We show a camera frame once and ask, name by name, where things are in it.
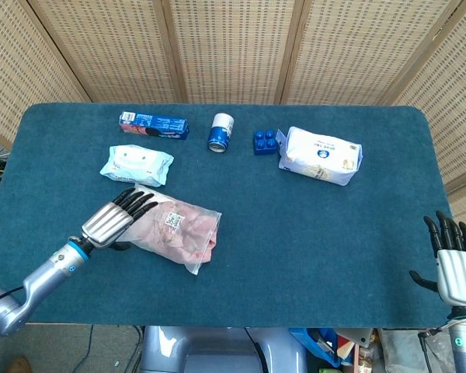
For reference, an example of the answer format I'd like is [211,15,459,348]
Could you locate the grey robot torso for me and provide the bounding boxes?
[139,325,308,373]

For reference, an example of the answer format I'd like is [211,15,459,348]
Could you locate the light blue wet wipes pack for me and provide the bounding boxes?
[99,144,175,188]

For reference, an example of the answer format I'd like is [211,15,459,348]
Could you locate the blue and white can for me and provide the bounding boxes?
[207,113,235,153]

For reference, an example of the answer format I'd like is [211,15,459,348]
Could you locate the brown shoe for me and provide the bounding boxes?
[5,357,33,373]

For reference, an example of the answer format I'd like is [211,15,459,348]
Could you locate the wicker folding screen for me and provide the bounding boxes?
[0,0,466,238]

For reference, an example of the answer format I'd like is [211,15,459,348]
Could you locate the pink clothes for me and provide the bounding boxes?
[139,197,220,266]

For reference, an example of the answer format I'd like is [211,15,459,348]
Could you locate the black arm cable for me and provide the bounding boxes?
[0,285,26,303]
[417,329,451,373]

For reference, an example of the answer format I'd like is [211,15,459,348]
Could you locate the blue building block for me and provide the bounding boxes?
[252,128,280,157]

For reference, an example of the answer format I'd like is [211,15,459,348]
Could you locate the translucent white zip bag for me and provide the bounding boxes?
[114,184,223,276]

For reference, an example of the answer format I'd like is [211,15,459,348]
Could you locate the blue storage bin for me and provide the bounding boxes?
[289,328,343,369]

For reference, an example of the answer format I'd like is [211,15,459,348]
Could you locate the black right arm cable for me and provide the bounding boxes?
[417,329,451,373]

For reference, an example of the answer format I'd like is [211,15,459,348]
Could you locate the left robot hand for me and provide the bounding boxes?
[80,187,159,252]

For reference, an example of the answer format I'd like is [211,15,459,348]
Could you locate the white flour package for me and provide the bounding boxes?
[276,126,363,187]

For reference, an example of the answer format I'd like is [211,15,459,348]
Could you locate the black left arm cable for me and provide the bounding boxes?
[0,285,26,303]

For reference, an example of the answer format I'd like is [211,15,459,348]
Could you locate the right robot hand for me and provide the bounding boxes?
[409,211,466,316]

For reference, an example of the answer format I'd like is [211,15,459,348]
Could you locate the blue cookie box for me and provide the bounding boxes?
[118,111,190,141]

